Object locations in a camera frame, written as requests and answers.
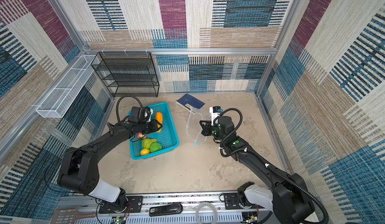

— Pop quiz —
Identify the clear zip top bag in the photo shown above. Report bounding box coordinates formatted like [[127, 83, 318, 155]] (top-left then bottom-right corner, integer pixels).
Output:
[[186, 107, 211, 146]]

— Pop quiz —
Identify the teal plastic basket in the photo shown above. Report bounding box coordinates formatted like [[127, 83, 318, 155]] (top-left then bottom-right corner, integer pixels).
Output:
[[129, 102, 179, 160]]

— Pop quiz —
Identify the green lime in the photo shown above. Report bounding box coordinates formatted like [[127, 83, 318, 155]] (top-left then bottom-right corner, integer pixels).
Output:
[[150, 142, 163, 153]]

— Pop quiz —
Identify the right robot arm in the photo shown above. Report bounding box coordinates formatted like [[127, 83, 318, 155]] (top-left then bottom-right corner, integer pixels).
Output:
[[200, 116, 329, 224]]

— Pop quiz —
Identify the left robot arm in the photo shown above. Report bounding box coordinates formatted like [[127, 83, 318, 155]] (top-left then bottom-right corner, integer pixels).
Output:
[[57, 107, 162, 203]]

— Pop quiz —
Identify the pink peach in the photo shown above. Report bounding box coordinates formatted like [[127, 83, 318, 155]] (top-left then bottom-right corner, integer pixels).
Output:
[[136, 133, 146, 140]]

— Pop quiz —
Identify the small orange fruit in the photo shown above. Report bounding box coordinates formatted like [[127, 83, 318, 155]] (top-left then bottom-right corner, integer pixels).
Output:
[[140, 148, 151, 156]]

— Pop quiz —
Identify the blue book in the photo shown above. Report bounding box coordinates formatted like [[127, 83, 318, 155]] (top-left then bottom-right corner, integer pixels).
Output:
[[176, 94, 205, 112]]

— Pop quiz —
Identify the black remote device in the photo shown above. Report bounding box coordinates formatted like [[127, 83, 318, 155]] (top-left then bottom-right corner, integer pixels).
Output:
[[149, 203, 183, 217]]

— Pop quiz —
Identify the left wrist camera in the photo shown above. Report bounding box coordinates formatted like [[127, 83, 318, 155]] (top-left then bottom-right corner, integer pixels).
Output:
[[144, 107, 153, 122]]

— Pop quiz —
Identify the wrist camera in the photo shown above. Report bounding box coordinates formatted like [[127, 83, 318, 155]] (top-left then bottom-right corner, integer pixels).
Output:
[[209, 106, 222, 126], [144, 107, 153, 122]]

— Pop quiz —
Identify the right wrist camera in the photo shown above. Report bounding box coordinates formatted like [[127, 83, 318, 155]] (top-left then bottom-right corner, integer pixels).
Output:
[[209, 106, 222, 126]]

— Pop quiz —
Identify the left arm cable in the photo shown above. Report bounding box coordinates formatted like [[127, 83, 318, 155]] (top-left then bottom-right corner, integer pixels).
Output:
[[115, 95, 144, 122]]

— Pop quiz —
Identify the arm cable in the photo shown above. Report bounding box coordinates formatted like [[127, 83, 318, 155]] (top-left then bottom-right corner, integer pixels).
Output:
[[219, 108, 330, 224], [115, 95, 144, 122]]

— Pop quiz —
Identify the black wire shelf rack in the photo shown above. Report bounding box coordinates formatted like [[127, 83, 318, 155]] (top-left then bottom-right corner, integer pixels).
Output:
[[91, 52, 159, 97]]

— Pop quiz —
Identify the clear tubing ring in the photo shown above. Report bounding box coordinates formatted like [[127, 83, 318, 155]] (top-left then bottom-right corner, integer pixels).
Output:
[[195, 202, 219, 224]]

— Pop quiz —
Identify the white mesh wall tray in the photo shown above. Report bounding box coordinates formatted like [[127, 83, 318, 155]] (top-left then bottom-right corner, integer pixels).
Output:
[[36, 55, 95, 118]]

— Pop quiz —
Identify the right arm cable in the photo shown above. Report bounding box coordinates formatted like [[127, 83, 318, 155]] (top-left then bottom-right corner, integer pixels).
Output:
[[219, 108, 330, 224]]

